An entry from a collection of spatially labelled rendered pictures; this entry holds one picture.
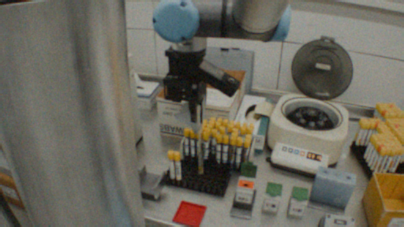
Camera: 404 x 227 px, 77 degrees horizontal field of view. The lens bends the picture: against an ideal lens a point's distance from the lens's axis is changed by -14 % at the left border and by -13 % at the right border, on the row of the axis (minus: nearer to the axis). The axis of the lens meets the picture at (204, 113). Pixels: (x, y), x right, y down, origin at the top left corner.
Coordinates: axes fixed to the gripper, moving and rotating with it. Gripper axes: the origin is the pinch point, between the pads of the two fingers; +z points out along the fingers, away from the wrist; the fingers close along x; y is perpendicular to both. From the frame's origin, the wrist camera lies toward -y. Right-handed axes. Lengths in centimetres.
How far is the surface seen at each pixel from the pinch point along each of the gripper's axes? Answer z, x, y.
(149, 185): 13.9, 9.7, 10.6
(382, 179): 10, -4, -49
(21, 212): 105, -13, 131
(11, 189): 86, -15, 133
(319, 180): 9.3, 0.9, -31.3
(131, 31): -7, -51, 47
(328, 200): 15.2, 1.5, -35.1
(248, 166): 7.0, 2.7, -13.3
